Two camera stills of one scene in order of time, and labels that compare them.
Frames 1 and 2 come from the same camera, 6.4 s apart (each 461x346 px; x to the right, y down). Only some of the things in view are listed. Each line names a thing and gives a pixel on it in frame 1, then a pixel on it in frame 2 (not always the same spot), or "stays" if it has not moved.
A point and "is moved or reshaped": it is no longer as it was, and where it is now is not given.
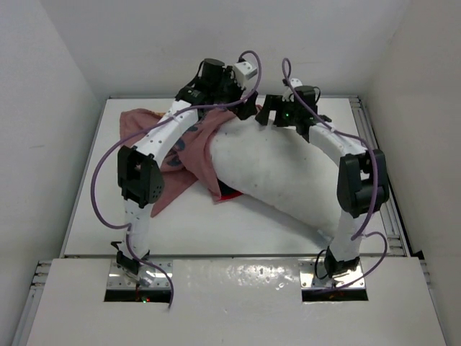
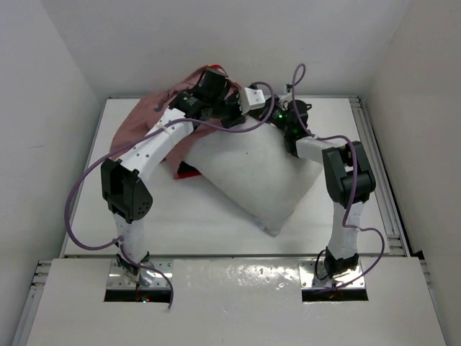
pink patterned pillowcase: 185,161 is moved or reshaped
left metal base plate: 118,279 stays
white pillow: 279,167 is moved or reshaped
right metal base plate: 314,275 stays
